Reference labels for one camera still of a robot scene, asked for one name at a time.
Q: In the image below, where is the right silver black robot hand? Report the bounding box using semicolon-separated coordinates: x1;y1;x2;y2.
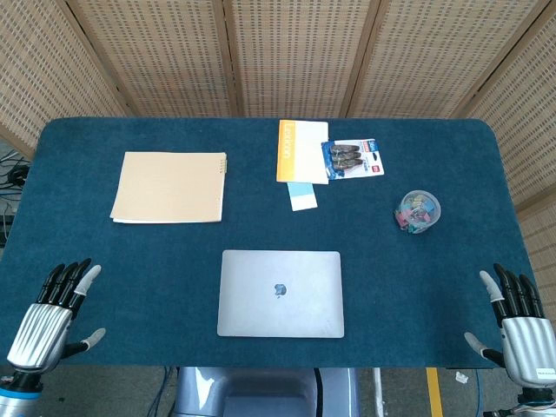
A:
464;262;556;387

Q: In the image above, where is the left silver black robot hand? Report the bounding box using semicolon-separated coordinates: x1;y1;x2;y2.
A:
6;258;107;374

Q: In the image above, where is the silver grey laptop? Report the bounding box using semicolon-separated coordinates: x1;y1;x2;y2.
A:
216;249;346;339

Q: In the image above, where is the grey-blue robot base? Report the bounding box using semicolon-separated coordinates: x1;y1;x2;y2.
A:
172;367;361;417

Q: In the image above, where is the yellow floor tape strip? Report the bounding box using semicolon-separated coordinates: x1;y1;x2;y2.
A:
425;367;445;417

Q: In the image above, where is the dark blue table mat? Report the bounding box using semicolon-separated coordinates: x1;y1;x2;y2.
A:
0;116;546;369

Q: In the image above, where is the white table leg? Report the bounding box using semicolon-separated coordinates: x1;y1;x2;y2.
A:
372;367;386;417

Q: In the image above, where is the clear jar of colourful clips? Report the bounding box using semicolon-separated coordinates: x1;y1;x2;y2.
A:
394;189;442;235

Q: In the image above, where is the beige manila folder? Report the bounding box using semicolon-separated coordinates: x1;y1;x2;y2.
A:
109;150;228;225

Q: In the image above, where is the blue blister pack of clips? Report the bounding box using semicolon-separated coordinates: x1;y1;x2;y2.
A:
321;138;387;181

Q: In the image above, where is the light blue white card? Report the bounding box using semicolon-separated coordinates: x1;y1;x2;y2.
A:
286;181;321;213

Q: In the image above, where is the orange and white booklet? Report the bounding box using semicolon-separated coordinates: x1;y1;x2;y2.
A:
275;119;330;185

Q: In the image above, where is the blue floor cable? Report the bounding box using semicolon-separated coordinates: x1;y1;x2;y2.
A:
149;367;173;417

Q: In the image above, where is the black floor cables bundle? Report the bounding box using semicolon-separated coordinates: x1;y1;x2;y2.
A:
0;147;31;244

